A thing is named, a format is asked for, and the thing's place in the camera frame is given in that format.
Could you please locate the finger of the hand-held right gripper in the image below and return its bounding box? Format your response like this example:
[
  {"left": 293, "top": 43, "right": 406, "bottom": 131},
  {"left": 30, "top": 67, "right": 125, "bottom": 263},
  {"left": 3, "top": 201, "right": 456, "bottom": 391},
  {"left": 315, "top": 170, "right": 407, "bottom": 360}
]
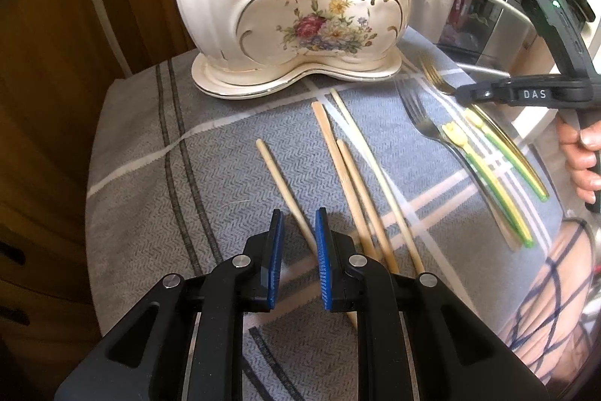
[{"left": 455, "top": 73, "right": 596, "bottom": 108}]

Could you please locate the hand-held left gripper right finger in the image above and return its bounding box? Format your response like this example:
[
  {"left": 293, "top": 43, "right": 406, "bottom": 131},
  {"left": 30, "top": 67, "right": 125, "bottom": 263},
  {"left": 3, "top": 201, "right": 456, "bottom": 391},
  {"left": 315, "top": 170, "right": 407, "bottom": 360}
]
[{"left": 314, "top": 207, "right": 551, "bottom": 401}]

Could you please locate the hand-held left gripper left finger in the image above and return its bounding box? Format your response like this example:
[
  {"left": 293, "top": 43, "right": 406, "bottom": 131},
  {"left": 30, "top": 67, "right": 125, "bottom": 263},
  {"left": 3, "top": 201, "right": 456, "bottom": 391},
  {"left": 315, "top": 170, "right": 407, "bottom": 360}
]
[{"left": 54, "top": 208, "right": 285, "bottom": 401}]

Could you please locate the silver fork green handle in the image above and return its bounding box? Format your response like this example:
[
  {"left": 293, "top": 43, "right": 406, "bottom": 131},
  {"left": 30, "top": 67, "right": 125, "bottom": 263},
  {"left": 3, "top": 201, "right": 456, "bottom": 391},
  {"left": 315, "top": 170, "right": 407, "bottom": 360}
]
[{"left": 394, "top": 79, "right": 536, "bottom": 249}]

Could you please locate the gold fork green handle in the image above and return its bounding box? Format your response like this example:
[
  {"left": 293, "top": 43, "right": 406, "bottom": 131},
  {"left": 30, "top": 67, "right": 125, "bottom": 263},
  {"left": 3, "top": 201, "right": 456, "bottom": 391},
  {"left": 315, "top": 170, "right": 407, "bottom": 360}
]
[{"left": 418, "top": 53, "right": 550, "bottom": 202}]

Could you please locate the bamboo chopstick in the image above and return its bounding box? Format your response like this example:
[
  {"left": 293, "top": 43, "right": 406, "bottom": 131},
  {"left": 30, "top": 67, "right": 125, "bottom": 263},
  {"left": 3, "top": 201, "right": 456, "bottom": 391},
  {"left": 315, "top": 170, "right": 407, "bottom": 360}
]
[
  {"left": 329, "top": 88, "right": 427, "bottom": 277},
  {"left": 491, "top": 206, "right": 523, "bottom": 252},
  {"left": 336, "top": 139, "right": 401, "bottom": 276},
  {"left": 256, "top": 139, "right": 360, "bottom": 329},
  {"left": 312, "top": 103, "right": 379, "bottom": 263}
]

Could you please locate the floral ceramic utensil holder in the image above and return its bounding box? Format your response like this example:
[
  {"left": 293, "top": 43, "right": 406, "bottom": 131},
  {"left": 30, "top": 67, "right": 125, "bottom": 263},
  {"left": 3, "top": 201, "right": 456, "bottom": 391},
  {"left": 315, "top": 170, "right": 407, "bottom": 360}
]
[{"left": 173, "top": 0, "right": 418, "bottom": 100}]

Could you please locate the person's right hand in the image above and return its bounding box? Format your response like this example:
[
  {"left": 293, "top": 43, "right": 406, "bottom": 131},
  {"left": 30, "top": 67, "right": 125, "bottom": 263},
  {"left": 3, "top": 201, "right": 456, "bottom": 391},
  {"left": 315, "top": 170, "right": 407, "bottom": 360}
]
[{"left": 558, "top": 116, "right": 601, "bottom": 211}]

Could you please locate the grey plaid table cloth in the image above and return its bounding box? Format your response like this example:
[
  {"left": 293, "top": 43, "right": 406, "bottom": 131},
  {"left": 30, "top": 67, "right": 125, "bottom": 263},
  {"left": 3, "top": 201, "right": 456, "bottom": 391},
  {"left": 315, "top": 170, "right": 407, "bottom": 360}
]
[{"left": 86, "top": 25, "right": 571, "bottom": 401}]

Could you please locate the person's checked clothing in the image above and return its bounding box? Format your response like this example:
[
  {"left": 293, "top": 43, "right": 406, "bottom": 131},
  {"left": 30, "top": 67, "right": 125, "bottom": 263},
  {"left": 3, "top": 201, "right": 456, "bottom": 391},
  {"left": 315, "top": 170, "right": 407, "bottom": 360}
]
[{"left": 497, "top": 218, "right": 601, "bottom": 398}]

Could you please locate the wooden kitchen cabinet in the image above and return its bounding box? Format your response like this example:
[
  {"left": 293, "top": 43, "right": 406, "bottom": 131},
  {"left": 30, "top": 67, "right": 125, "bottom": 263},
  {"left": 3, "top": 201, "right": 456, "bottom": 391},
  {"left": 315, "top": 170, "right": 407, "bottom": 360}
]
[{"left": 0, "top": 0, "right": 191, "bottom": 401}]

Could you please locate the steel drawer handle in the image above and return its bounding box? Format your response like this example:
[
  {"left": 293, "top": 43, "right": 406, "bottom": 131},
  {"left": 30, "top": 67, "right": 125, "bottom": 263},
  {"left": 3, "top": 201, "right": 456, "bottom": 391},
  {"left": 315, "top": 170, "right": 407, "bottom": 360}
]
[{"left": 450, "top": 62, "right": 512, "bottom": 79}]

